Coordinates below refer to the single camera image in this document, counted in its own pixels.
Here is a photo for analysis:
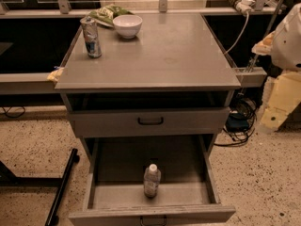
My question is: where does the clear plastic bottle white cap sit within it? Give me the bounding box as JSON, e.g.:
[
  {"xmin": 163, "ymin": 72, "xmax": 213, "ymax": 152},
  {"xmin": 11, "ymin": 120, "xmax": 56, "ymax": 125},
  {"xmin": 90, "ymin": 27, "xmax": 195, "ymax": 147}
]
[{"xmin": 144, "ymin": 164, "xmax": 161, "ymax": 198}]

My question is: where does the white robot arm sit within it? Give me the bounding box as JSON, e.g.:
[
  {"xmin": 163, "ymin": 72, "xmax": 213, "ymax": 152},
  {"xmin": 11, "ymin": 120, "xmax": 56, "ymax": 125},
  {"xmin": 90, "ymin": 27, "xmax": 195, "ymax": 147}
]
[{"xmin": 252, "ymin": 4, "xmax": 301, "ymax": 131}]

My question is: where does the grey drawer cabinet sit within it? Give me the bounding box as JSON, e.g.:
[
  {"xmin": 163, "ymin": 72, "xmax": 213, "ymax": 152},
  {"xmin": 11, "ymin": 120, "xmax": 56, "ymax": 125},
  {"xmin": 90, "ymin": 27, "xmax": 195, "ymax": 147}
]
[{"xmin": 55, "ymin": 12, "xmax": 242, "ymax": 226}]

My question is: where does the closed upper grey drawer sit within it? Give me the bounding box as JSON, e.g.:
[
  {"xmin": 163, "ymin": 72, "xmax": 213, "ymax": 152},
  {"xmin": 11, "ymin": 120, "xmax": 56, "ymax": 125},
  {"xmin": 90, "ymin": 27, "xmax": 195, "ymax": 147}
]
[{"xmin": 68, "ymin": 107, "xmax": 230, "ymax": 138}]

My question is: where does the open lower grey drawer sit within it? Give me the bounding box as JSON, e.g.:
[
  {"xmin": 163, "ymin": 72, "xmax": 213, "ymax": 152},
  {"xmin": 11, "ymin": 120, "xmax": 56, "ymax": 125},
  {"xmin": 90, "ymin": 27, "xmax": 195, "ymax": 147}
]
[{"xmin": 69, "ymin": 136, "xmax": 235, "ymax": 226}]

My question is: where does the white ceramic bowl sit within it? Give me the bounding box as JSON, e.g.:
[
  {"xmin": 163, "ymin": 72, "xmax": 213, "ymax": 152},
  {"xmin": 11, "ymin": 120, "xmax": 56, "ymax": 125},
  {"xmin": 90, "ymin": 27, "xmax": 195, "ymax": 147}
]
[{"xmin": 113, "ymin": 15, "xmax": 143, "ymax": 39}]

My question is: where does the silver blue drink can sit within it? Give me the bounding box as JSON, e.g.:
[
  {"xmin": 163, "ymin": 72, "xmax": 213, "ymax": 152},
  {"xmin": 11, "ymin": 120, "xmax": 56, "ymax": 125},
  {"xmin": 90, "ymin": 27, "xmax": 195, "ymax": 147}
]
[{"xmin": 80, "ymin": 16, "xmax": 102, "ymax": 58}]

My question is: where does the yellow sponge cloth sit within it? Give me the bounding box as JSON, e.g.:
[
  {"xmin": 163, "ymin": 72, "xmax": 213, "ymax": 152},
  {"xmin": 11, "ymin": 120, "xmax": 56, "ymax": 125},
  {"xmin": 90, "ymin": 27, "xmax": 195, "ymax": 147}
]
[{"xmin": 47, "ymin": 68, "xmax": 64, "ymax": 82}]

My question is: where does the green chip bag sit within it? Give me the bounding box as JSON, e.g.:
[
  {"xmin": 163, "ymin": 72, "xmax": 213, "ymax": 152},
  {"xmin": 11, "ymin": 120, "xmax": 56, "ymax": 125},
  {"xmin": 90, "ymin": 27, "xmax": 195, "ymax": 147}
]
[{"xmin": 88, "ymin": 4, "xmax": 132, "ymax": 27}]

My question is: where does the black metal stand leg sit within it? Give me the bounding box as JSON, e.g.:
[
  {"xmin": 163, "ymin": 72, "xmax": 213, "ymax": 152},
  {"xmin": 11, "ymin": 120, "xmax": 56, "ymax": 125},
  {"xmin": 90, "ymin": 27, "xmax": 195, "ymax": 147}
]
[{"xmin": 0, "ymin": 148, "xmax": 80, "ymax": 226}]

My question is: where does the black cable bundle on floor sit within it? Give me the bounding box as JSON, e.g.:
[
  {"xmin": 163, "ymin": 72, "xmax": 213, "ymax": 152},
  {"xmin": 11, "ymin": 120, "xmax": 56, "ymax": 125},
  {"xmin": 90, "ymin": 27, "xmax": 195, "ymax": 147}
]
[{"xmin": 214, "ymin": 97, "xmax": 258, "ymax": 148}]

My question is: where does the grey metal rail frame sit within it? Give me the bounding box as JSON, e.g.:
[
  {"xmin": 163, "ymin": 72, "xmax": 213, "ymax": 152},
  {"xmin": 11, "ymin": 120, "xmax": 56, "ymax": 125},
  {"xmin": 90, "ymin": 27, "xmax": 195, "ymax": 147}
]
[{"xmin": 0, "ymin": 0, "xmax": 293, "ymax": 96}]

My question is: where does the white power strip with cable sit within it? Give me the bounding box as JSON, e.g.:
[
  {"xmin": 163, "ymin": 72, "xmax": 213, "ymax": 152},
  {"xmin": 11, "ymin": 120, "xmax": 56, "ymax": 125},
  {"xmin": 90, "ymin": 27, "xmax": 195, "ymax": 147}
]
[{"xmin": 225, "ymin": 0, "xmax": 254, "ymax": 54}]

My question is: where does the black cable loop left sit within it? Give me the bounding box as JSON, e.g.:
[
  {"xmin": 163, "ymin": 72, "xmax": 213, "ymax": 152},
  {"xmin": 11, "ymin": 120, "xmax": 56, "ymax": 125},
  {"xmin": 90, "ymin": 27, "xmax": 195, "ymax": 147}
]
[{"xmin": 0, "ymin": 106, "xmax": 26, "ymax": 119}]

